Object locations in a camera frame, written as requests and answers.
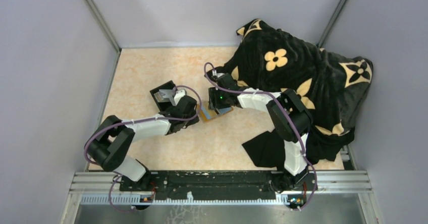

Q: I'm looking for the blue credit card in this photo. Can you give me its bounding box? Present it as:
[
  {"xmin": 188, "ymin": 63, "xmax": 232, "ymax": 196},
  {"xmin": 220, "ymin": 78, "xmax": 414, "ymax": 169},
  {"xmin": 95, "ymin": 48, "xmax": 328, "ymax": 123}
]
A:
[{"xmin": 200, "ymin": 106, "xmax": 233, "ymax": 122}]

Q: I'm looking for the black plastic box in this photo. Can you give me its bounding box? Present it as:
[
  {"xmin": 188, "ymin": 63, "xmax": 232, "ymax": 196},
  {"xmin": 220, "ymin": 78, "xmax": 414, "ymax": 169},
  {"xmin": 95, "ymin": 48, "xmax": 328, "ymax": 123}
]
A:
[{"xmin": 149, "ymin": 80, "xmax": 176, "ymax": 111}]

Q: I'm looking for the white card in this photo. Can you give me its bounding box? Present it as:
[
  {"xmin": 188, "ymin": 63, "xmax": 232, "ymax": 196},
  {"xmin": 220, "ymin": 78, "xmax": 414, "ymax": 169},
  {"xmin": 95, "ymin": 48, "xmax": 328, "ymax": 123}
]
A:
[{"xmin": 154, "ymin": 89, "xmax": 176, "ymax": 104}]

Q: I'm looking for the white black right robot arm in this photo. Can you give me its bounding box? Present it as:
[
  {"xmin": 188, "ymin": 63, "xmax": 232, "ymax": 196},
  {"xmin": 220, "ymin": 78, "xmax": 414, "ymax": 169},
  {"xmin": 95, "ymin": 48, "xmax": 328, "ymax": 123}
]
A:
[{"xmin": 205, "ymin": 69, "xmax": 313, "ymax": 190}]

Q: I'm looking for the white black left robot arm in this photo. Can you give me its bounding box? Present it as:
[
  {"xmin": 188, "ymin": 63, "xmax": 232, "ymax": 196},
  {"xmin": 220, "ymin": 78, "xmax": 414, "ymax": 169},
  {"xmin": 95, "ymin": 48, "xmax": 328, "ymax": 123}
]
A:
[{"xmin": 85, "ymin": 95, "xmax": 199, "ymax": 191}]

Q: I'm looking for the black cloth piece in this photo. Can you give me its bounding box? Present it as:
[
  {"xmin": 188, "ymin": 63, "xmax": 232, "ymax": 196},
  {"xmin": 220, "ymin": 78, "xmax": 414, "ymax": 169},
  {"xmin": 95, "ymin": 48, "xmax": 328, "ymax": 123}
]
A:
[{"xmin": 242, "ymin": 131, "xmax": 286, "ymax": 171}]

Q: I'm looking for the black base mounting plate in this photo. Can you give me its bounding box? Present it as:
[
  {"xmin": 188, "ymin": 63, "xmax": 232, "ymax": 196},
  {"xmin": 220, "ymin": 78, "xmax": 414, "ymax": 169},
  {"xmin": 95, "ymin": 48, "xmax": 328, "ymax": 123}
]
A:
[{"xmin": 119, "ymin": 171, "xmax": 314, "ymax": 201}]

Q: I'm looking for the black floral blanket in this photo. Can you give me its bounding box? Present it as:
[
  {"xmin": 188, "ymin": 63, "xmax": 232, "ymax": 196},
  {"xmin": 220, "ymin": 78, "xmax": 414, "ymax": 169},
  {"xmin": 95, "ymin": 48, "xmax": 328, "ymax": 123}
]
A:
[{"xmin": 216, "ymin": 19, "xmax": 373, "ymax": 164}]

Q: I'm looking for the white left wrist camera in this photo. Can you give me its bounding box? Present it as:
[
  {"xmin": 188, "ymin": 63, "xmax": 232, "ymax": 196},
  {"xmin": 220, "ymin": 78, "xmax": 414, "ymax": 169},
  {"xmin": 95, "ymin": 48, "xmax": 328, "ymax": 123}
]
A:
[{"xmin": 172, "ymin": 89, "xmax": 187, "ymax": 106}]

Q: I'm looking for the aluminium front rail frame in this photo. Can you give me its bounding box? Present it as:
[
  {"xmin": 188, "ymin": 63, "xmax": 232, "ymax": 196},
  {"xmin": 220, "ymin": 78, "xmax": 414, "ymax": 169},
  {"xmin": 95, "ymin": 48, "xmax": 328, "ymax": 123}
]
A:
[{"xmin": 68, "ymin": 170, "xmax": 372, "ymax": 207}]

